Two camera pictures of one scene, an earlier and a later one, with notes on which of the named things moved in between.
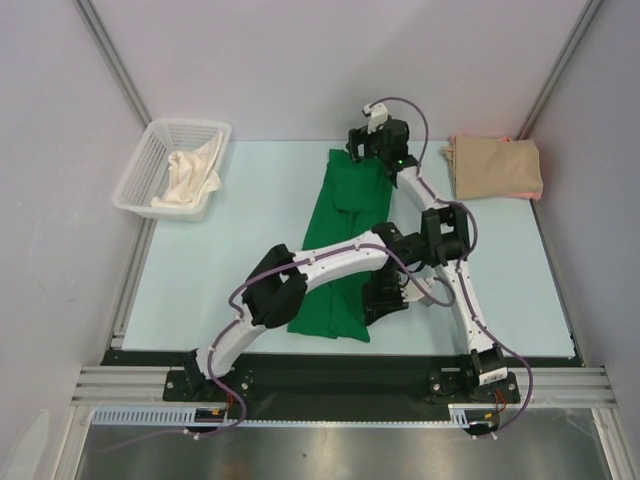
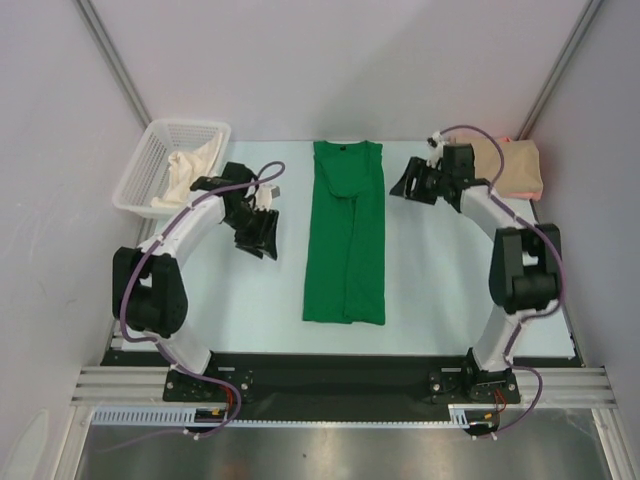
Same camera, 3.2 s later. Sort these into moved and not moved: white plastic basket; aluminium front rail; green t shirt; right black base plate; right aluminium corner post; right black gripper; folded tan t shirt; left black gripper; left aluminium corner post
Moved: left black gripper; right black gripper; green t shirt
Not moved: left aluminium corner post; aluminium front rail; folded tan t shirt; right aluminium corner post; right black base plate; white plastic basket
